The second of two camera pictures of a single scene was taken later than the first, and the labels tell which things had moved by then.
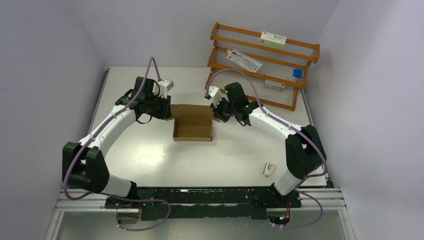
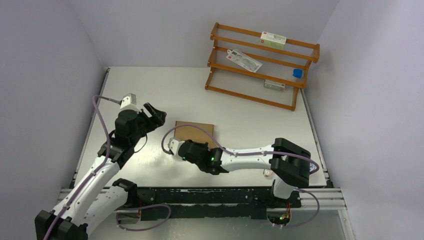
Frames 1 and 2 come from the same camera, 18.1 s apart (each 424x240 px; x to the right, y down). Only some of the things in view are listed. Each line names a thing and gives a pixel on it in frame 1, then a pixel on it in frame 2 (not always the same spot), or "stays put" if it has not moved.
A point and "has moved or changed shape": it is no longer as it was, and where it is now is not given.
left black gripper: (165, 112) → (156, 120)
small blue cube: (298, 73) stays put
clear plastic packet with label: (244, 60) stays put
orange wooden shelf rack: (273, 69) stays put
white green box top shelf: (273, 40) stays put
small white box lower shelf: (274, 85) stays put
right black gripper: (217, 111) → (203, 145)
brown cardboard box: (192, 123) has moved or changed shape
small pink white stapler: (269, 169) stays put
